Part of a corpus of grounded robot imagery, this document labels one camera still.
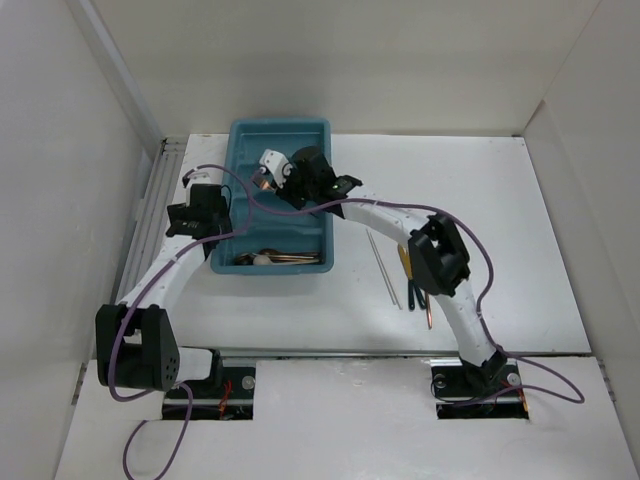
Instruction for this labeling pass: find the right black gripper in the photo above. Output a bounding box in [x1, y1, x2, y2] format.
[269, 164, 317, 210]

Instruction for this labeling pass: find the dark wooden spoon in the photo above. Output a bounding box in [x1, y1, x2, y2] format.
[259, 248, 320, 258]

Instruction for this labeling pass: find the white plastic spoon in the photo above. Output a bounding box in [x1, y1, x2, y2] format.
[253, 254, 308, 266]

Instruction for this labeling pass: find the silver metal chopstick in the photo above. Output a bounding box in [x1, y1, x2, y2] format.
[368, 229, 404, 311]
[366, 229, 401, 310]

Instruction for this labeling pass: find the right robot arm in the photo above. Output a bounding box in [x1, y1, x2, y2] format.
[260, 146, 507, 403]

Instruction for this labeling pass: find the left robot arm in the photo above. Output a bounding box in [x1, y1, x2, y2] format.
[95, 184, 231, 397]

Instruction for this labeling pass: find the blue plastic cutlery tray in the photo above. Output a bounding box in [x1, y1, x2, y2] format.
[209, 117, 335, 276]

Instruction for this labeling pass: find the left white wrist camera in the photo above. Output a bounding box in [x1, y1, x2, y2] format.
[182, 168, 213, 189]

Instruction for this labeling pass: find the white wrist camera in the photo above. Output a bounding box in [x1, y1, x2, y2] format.
[259, 149, 293, 189]
[182, 168, 213, 189]

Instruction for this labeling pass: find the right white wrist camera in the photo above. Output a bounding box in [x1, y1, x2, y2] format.
[259, 149, 293, 189]

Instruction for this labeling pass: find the aluminium frame rail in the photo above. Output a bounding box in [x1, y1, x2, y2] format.
[107, 137, 187, 304]

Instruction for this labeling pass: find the gold green-handled chopstick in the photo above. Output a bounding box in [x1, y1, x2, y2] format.
[397, 244, 416, 311]
[413, 286, 426, 310]

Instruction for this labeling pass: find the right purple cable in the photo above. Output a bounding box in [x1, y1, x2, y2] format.
[247, 167, 585, 405]

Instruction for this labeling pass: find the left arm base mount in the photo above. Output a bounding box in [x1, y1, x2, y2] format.
[186, 351, 257, 421]

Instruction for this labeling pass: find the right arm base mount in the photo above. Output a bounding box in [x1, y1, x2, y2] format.
[430, 363, 529, 420]

